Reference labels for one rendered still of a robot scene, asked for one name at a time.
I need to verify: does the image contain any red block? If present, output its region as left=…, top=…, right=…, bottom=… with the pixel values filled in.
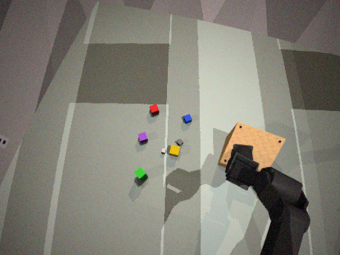
left=149, top=104, right=159, bottom=116

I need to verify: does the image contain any blue block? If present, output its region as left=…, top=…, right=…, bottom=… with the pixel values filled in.
left=183, top=114, right=192, bottom=124

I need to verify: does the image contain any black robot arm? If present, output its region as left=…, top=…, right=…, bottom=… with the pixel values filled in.
left=225, top=144, right=311, bottom=255

